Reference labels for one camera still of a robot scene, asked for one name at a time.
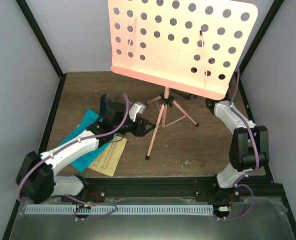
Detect black metronome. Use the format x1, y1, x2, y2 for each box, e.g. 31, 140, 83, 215
99, 94, 117, 119

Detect light blue slotted cable duct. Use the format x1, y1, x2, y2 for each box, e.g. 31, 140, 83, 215
24, 204, 214, 216

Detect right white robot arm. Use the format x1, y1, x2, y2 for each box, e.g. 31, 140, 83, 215
205, 93, 270, 202

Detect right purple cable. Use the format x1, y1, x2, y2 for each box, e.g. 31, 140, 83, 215
225, 66, 261, 221

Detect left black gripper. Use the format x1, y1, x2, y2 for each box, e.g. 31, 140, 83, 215
113, 115, 155, 137

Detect black aluminium frame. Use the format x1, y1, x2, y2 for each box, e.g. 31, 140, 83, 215
1, 0, 296, 240

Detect yellow sheet music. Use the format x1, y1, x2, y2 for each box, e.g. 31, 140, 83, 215
88, 136, 127, 177

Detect blue sheet music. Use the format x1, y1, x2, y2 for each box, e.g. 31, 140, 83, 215
55, 108, 118, 173

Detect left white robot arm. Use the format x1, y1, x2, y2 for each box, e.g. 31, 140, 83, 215
16, 101, 155, 204

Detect pink music stand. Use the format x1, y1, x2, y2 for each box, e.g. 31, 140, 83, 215
107, 0, 260, 161

